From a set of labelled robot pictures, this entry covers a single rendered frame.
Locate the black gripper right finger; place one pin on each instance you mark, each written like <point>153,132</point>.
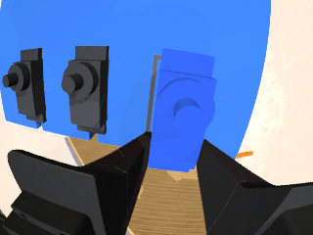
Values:
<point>237,201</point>

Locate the blue flat deck plate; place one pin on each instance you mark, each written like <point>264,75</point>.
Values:
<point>80,67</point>

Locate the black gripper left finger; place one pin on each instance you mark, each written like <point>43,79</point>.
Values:
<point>106,190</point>

